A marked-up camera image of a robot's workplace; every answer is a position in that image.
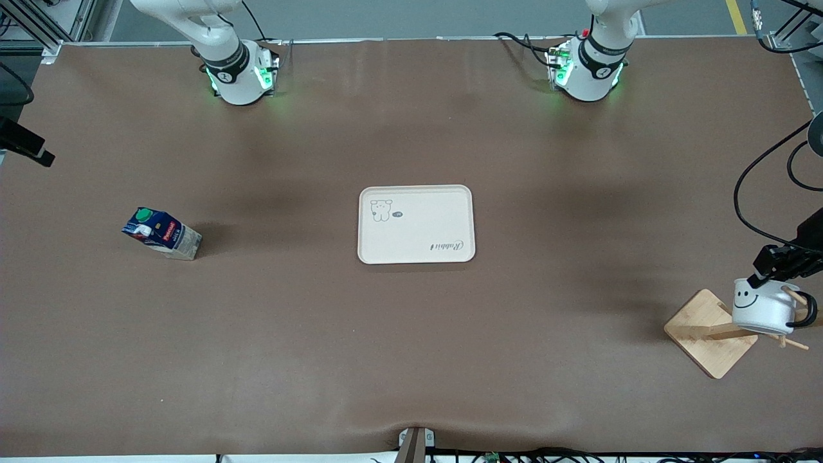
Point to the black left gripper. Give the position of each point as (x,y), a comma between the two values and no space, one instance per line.
(809,238)

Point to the blue milk carton green cap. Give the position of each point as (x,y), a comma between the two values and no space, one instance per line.
(164,235)

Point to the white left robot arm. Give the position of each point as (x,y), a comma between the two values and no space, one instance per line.
(588,80)

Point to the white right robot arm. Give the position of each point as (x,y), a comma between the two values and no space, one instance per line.
(235,80)

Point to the beige plastic tray bear print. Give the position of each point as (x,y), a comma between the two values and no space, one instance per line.
(418,231)

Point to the wooden mug stand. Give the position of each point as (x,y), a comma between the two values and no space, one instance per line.
(707,334)

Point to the brown table mat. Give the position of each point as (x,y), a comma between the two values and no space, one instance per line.
(257,354)

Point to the grey camera mount clamp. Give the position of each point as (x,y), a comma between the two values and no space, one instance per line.
(415,444)

